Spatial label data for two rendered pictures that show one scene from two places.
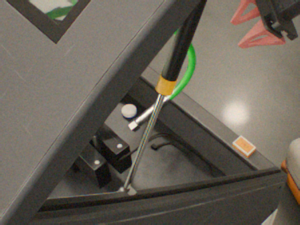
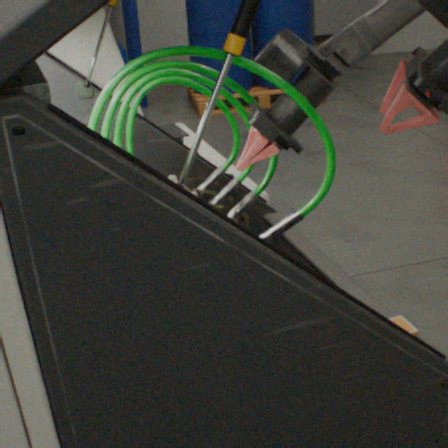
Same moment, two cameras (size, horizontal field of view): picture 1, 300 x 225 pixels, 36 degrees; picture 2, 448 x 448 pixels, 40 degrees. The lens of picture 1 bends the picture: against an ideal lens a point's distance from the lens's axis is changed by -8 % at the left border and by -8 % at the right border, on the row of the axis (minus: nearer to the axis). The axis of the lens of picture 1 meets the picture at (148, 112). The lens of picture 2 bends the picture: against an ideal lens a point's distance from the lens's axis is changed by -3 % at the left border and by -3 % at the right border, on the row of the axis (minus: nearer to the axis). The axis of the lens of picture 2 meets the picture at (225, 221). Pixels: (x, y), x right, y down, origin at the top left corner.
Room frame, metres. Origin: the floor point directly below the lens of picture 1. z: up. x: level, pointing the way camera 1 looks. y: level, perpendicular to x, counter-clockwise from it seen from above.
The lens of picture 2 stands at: (-0.26, -0.20, 1.57)
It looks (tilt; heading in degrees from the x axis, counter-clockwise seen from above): 25 degrees down; 18
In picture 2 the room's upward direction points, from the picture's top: 4 degrees counter-clockwise
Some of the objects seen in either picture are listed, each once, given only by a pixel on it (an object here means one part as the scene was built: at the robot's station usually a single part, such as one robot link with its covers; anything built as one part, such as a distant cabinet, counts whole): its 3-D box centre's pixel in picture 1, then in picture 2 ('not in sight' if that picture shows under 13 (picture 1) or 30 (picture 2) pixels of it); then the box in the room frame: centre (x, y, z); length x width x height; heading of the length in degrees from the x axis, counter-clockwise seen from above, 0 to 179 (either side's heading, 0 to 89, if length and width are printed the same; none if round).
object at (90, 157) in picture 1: (73, 133); not in sight; (0.76, 0.19, 0.91); 0.34 x 0.10 x 0.15; 37
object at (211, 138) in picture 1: (178, 117); (334, 307); (0.80, -0.07, 0.87); 0.62 x 0.04 x 0.16; 37
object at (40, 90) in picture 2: not in sight; (19, 56); (0.51, 0.33, 1.43); 0.54 x 0.03 x 0.02; 37
